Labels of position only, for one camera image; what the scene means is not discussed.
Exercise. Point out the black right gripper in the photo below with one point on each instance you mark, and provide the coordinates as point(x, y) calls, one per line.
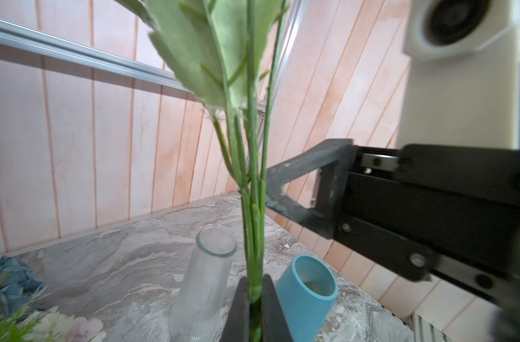
point(432, 210)

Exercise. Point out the pink white green bouquet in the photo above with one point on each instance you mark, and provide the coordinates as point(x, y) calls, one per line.
point(27, 323)

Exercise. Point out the purple white flower bouquet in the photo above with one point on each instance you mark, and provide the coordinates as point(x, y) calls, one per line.
point(215, 50)

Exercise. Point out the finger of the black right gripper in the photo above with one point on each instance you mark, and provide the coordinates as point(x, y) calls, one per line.
point(333, 157)

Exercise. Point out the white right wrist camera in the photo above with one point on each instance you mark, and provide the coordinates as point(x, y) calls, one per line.
point(463, 87)

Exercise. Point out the teal cylindrical vase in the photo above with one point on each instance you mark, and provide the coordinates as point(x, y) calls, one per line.
point(306, 291)

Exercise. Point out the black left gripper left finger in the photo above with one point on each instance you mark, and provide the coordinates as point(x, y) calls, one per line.
point(236, 328)

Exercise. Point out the clear ribbed glass vase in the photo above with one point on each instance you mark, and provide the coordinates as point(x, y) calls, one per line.
point(196, 311)

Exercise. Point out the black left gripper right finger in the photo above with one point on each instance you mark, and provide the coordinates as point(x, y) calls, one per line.
point(273, 322)

